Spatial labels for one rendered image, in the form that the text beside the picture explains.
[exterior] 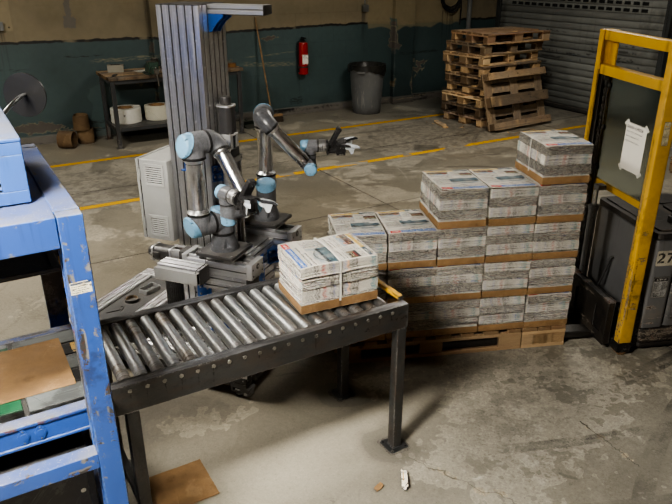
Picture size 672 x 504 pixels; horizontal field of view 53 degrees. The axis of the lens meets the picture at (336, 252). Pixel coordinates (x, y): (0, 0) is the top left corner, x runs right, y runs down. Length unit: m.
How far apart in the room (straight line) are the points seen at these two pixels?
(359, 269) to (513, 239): 1.31
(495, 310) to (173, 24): 2.42
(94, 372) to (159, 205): 1.74
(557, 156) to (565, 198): 0.26
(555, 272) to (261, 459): 2.04
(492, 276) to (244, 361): 1.84
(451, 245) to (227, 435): 1.61
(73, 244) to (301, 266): 1.09
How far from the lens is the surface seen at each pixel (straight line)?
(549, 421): 3.80
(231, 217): 3.21
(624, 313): 4.35
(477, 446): 3.55
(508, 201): 3.91
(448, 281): 3.97
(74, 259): 2.13
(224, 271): 3.60
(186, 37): 3.59
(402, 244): 3.80
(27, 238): 2.09
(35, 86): 2.87
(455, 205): 3.80
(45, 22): 9.62
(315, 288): 2.90
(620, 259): 4.61
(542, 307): 4.30
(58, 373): 2.76
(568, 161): 3.99
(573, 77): 11.65
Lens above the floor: 2.22
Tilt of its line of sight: 23 degrees down
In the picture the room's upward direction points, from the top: straight up
